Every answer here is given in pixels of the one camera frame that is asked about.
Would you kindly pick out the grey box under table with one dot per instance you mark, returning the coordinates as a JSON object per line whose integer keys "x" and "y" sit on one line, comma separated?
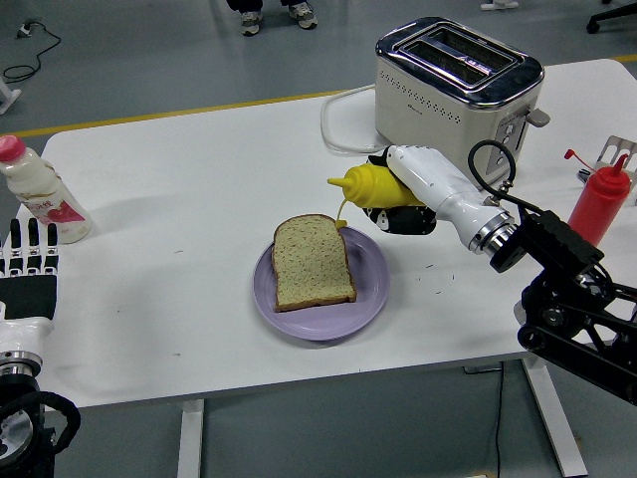
{"x": 483, "y": 369}

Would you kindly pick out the red squeeze bottle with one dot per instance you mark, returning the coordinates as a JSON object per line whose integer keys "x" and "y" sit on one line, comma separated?
{"x": 599, "y": 204}

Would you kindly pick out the black office chair base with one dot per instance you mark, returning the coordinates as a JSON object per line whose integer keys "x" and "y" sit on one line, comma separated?
{"x": 609, "y": 17}

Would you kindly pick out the yellow squeeze bottle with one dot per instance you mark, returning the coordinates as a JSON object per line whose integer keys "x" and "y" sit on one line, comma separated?
{"x": 370, "y": 186}

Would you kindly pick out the white stand base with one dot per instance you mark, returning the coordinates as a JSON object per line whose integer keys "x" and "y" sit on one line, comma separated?
{"x": 7, "y": 97}

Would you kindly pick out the white floor object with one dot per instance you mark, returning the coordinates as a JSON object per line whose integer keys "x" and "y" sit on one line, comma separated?
{"x": 497, "y": 4}

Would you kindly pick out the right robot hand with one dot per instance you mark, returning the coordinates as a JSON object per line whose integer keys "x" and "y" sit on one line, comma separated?
{"x": 438, "y": 184}

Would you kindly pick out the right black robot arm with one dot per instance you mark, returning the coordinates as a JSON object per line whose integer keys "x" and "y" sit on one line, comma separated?
{"x": 562, "y": 279}

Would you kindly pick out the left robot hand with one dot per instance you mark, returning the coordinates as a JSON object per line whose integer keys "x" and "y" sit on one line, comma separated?
{"x": 25, "y": 333}

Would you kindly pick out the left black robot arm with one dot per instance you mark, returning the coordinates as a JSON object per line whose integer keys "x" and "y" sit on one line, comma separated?
{"x": 20, "y": 413}

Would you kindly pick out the milk bottle with pink cap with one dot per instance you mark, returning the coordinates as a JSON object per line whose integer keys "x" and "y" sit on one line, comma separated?
{"x": 40, "y": 189}

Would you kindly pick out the slice of bread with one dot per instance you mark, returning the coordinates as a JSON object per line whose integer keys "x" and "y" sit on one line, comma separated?
{"x": 311, "y": 264}

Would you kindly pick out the white table leg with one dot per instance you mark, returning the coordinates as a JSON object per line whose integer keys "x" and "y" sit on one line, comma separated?
{"x": 191, "y": 438}
{"x": 552, "y": 423}

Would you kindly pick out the cream and chrome toaster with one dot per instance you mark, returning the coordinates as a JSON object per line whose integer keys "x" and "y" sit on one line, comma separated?
{"x": 428, "y": 109}

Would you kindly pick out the purple plate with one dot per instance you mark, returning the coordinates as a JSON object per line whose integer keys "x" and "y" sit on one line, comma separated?
{"x": 368, "y": 299}

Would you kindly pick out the metal spatula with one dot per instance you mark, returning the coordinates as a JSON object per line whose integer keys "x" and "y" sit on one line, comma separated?
{"x": 617, "y": 149}

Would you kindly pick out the grey sneaker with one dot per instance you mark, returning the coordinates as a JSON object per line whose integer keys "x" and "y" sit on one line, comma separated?
{"x": 251, "y": 22}
{"x": 304, "y": 15}

